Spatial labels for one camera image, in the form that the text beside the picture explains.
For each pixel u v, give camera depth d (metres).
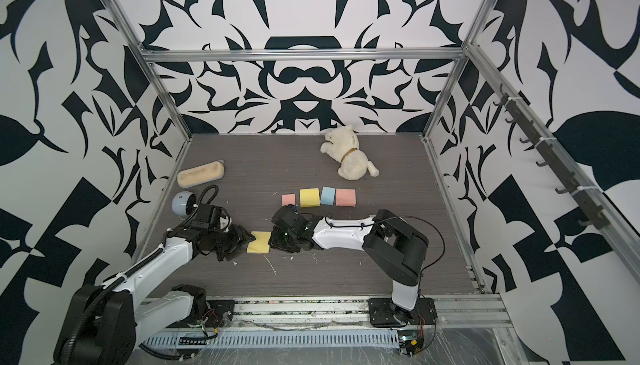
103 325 0.40
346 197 0.99
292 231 0.66
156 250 0.53
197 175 1.01
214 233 0.72
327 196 1.00
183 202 0.89
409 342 0.71
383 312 0.74
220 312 0.74
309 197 0.99
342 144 1.04
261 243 0.85
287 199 0.98
